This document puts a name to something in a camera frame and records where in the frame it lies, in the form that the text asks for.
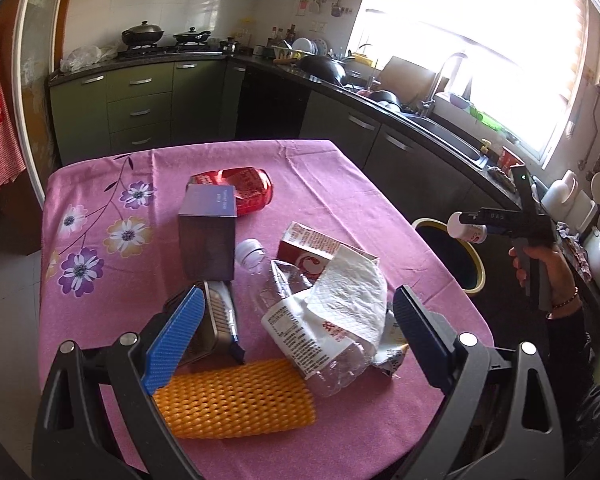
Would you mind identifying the red paper cup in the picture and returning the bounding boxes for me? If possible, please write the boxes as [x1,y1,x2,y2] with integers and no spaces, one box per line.
[498,146,524,176]

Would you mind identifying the black wok on stove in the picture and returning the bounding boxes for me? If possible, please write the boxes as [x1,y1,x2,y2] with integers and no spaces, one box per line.
[121,21,163,48]

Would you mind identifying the white plastic jug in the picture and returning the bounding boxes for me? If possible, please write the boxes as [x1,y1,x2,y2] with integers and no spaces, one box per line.
[541,170,579,221]

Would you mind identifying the large black wok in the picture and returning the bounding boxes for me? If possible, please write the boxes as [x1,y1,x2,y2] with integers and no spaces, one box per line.
[297,55,347,86]

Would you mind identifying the clear plastic bag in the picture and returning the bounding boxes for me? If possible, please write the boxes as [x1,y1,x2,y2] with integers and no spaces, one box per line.
[59,44,118,74]

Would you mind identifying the cardboard box by window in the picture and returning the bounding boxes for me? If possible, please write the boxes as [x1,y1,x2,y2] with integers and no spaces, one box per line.
[379,55,436,107]

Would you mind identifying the crushed red soda can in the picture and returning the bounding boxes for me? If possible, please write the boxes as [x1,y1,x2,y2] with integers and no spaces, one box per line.
[187,167,274,217]

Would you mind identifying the stainless steel sink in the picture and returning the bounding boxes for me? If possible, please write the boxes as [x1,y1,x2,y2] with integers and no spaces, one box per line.
[402,113,488,169]

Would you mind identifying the orange foam fruit net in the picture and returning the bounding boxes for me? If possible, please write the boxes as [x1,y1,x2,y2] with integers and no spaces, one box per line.
[152,359,316,440]

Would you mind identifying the red white milk carton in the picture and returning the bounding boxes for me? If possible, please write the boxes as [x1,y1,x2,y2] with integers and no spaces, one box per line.
[276,221,379,282]

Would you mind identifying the chrome kitchen faucet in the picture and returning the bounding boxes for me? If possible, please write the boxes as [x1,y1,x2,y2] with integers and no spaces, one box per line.
[418,52,468,117]

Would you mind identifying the white paper towel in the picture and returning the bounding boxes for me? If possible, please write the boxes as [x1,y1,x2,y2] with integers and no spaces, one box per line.
[306,245,388,350]

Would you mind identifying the purple cardboard box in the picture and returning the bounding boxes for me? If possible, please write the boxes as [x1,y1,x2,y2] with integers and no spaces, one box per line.
[178,184,237,282]

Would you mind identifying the black pan with lid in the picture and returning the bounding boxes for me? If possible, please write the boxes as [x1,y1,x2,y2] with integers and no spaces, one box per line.
[173,27,211,44]

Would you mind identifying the brown metal tin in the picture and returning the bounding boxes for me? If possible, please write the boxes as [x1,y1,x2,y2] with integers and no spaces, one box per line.
[178,281,245,368]

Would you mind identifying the yellow rimmed trash bin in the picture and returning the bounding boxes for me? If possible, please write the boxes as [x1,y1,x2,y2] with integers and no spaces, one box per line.
[413,218,486,296]

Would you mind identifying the silver snack wrapper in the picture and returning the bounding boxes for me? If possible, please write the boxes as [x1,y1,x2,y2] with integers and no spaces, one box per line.
[372,308,408,376]

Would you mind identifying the small white bottle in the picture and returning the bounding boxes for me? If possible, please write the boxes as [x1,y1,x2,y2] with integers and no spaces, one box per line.
[446,211,488,244]

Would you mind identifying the person's right hand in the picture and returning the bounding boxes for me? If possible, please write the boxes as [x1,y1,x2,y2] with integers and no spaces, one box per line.
[508,246,582,320]

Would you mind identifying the green base cabinets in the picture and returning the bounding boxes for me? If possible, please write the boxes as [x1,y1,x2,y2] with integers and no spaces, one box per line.
[48,55,246,166]

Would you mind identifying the pink floral tablecloth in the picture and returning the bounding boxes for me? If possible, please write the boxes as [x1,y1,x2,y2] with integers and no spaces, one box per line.
[38,141,491,479]

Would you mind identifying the dark counter cabinets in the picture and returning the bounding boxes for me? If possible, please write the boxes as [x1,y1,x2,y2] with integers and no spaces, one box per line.
[230,56,519,220]

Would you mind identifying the clear plastic water bottle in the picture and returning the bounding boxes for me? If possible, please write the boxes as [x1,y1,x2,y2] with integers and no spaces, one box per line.
[235,238,377,396]

